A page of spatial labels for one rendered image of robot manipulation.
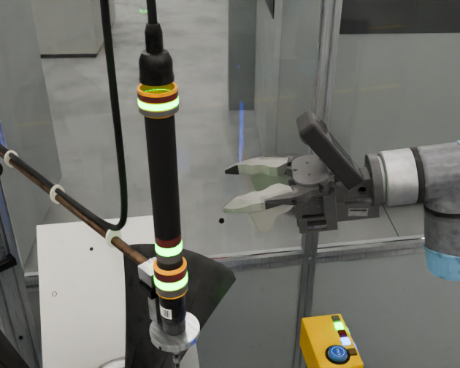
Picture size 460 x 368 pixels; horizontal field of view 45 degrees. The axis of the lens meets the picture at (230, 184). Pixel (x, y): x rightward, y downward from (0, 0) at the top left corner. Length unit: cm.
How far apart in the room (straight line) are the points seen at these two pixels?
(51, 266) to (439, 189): 79
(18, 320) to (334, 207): 105
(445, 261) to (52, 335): 78
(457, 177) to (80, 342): 80
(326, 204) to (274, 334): 119
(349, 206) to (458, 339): 149
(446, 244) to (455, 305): 128
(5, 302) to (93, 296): 39
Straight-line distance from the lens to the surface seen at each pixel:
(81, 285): 121
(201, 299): 93
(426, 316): 206
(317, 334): 135
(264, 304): 179
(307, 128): 70
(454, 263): 81
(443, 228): 79
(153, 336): 79
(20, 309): 157
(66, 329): 122
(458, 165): 76
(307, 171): 74
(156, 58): 58
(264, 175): 80
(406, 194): 75
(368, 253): 177
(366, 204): 77
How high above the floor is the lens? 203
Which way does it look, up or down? 31 degrees down
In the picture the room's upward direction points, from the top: straight up
